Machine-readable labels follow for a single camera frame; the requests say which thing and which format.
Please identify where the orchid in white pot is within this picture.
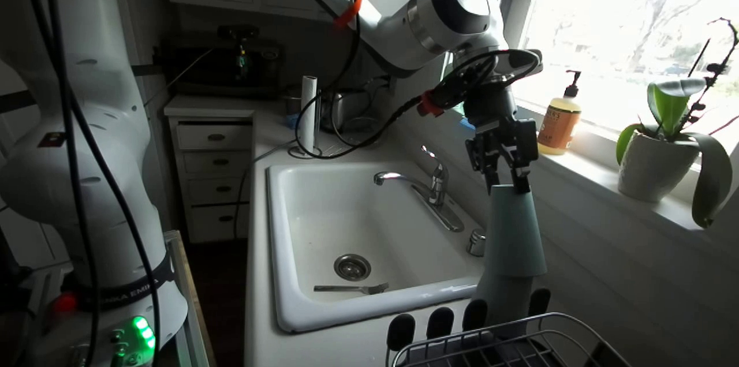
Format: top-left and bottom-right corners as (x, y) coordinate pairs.
(614, 17), (739, 230)

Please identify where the wire plate rack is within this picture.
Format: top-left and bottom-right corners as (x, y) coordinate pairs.
(385, 288), (633, 367)

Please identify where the white drawer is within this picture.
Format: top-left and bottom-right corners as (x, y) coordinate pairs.
(175, 122), (253, 152)
(190, 204), (251, 242)
(186, 177), (252, 205)
(181, 151), (253, 178)

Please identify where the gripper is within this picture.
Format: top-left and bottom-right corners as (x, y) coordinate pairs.
(462, 82), (539, 195)

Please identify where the pale grey cup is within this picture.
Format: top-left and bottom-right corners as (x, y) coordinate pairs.
(472, 272), (535, 328)

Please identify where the white drawer cabinet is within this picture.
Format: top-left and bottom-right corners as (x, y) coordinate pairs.
(163, 95), (257, 244)

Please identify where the red emergency stop button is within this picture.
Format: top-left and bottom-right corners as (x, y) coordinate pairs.
(51, 292), (79, 317)

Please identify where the window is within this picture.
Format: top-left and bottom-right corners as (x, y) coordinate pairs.
(462, 0), (739, 145)

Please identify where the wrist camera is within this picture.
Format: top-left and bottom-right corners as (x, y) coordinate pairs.
(494, 48), (544, 79)

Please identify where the pale green cup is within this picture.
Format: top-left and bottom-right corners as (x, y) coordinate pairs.
(484, 184), (548, 279)

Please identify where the dark countertop appliance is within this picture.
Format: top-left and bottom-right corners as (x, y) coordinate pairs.
(152, 38), (285, 98)

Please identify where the white sink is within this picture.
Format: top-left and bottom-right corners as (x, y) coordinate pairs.
(265, 161), (487, 334)

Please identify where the orange soap pump bottle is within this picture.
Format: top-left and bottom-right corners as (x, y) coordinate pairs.
(536, 69), (583, 156)

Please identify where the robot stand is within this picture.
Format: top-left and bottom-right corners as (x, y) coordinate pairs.
(0, 231), (216, 367)

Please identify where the metal fork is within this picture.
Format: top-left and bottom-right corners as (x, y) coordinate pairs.
(313, 282), (390, 297)

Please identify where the grey cable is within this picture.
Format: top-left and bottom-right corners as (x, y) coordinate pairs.
(233, 141), (296, 239)

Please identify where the chrome tap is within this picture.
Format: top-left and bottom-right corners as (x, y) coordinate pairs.
(372, 145), (466, 234)

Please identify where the shiny metal appliance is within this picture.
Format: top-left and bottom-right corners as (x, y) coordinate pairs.
(319, 87), (377, 132)

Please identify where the paper towel holder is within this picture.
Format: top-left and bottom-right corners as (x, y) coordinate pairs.
(288, 74), (325, 159)

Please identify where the chrome sink sprayer cap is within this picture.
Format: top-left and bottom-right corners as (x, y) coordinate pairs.
(466, 228), (487, 257)

